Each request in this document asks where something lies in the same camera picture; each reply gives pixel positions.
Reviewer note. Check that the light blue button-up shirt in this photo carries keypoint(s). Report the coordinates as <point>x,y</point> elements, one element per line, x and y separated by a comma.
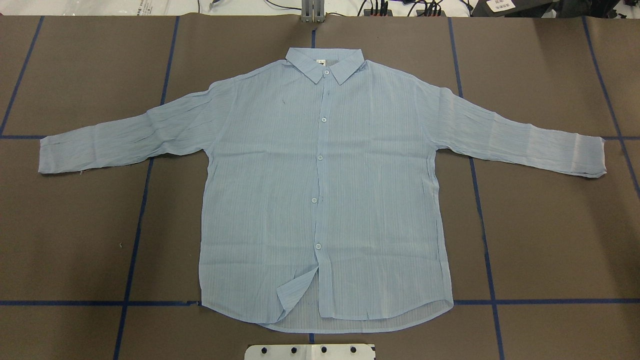
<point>320,210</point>

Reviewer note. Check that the black power strip with plugs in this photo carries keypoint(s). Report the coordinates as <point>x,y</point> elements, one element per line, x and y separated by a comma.
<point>402,8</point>

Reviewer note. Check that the black monitor with label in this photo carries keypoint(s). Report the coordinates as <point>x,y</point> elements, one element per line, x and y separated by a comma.
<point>537,8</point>

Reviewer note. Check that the grey aluminium frame post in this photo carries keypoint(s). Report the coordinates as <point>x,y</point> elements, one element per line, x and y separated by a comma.
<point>313,11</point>

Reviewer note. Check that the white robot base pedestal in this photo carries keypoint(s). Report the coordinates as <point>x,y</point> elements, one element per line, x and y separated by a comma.
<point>336,351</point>

